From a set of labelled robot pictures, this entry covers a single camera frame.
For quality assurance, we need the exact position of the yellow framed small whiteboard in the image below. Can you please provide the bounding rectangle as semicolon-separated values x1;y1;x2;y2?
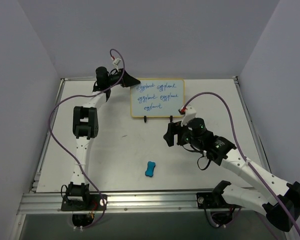
130;78;185;118

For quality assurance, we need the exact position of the blue bone shaped eraser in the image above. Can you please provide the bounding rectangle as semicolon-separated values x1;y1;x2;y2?
144;161;156;178

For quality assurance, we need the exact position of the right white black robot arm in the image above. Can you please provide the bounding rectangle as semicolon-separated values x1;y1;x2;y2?
163;117;300;232

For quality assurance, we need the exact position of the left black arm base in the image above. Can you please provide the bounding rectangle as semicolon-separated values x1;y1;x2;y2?
60;194;108;212

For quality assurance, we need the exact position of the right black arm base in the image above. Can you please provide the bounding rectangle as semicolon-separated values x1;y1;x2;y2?
196;192;221;210

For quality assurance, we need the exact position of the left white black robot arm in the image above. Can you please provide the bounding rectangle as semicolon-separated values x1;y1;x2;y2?
63;66;141;211

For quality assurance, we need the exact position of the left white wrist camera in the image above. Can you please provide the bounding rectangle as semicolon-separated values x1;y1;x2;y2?
112;57;122;71

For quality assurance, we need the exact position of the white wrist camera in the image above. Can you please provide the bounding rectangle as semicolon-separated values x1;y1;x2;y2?
178;106;197;127
112;57;122;71

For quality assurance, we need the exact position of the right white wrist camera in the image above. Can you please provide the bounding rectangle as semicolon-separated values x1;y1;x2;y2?
178;106;197;127

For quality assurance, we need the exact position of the black wire whiteboard stand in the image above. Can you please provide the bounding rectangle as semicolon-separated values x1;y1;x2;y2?
143;115;174;123

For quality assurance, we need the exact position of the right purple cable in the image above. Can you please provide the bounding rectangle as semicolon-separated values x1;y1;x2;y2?
183;92;300;240

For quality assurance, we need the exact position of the purple cable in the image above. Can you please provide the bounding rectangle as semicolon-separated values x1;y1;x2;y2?
48;48;126;230
183;92;300;240

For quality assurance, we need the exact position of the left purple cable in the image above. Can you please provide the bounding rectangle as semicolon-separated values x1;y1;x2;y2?
48;48;126;230

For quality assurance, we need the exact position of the aluminium front rail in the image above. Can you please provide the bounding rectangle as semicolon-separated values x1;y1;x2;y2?
17;191;288;216

